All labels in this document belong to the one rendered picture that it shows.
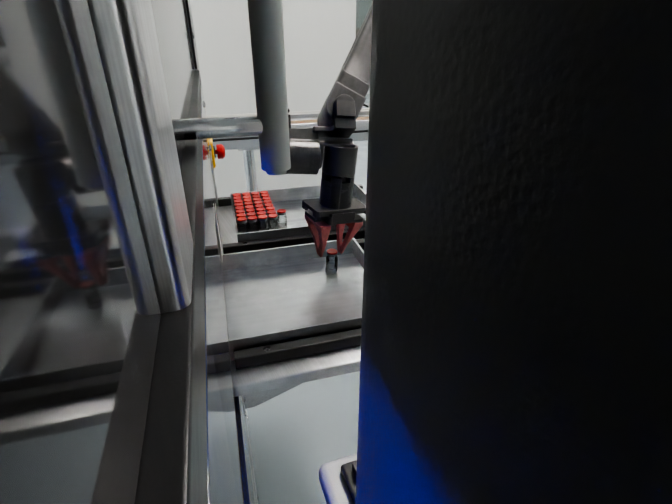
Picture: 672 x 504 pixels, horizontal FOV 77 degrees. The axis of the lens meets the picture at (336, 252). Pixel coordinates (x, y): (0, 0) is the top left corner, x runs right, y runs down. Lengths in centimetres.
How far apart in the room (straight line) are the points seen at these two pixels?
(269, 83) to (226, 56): 211
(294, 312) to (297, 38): 197
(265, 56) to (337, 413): 150
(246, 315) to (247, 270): 15
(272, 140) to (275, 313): 40
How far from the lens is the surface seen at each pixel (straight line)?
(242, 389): 59
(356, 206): 75
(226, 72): 246
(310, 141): 70
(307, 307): 71
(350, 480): 57
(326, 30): 253
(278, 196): 115
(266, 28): 34
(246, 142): 189
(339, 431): 166
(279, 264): 83
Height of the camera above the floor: 129
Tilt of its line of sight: 28 degrees down
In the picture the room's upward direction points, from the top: straight up
